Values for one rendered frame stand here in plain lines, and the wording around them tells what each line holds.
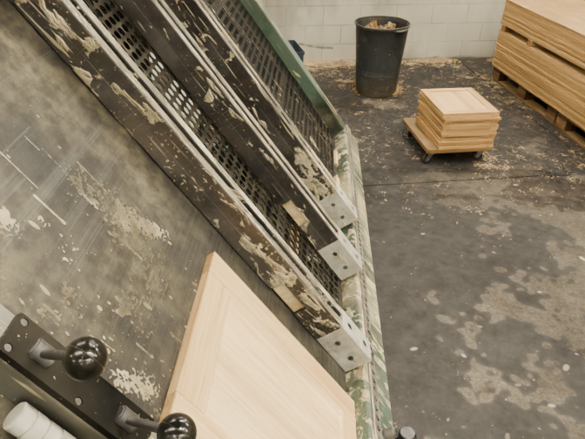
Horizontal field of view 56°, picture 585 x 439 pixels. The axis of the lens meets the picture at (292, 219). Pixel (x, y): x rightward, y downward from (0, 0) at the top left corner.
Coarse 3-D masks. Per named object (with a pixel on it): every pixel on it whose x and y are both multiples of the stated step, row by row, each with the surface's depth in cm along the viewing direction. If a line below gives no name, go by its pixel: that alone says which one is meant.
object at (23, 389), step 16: (0, 304) 55; (0, 320) 54; (0, 336) 54; (0, 368) 53; (0, 384) 54; (16, 384) 54; (32, 384) 54; (16, 400) 56; (32, 400) 55; (48, 400) 55; (48, 416) 57; (64, 416) 57; (80, 432) 58; (96, 432) 58
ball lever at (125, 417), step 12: (120, 408) 60; (120, 420) 59; (132, 420) 58; (144, 420) 57; (168, 420) 52; (180, 420) 52; (192, 420) 53; (156, 432) 55; (168, 432) 51; (180, 432) 51; (192, 432) 52
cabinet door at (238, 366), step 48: (240, 288) 102; (192, 336) 83; (240, 336) 95; (288, 336) 110; (192, 384) 78; (240, 384) 88; (288, 384) 101; (336, 384) 118; (240, 432) 82; (288, 432) 94; (336, 432) 108
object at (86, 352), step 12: (84, 336) 48; (36, 348) 54; (48, 348) 54; (72, 348) 47; (84, 348) 46; (96, 348) 47; (36, 360) 54; (48, 360) 55; (60, 360) 51; (72, 360) 46; (84, 360) 46; (96, 360) 47; (72, 372) 46; (84, 372) 46; (96, 372) 47
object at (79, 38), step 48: (48, 0) 87; (96, 48) 90; (144, 96) 95; (144, 144) 99; (192, 144) 103; (192, 192) 105; (240, 192) 109; (240, 240) 110; (288, 288) 116; (336, 336) 123
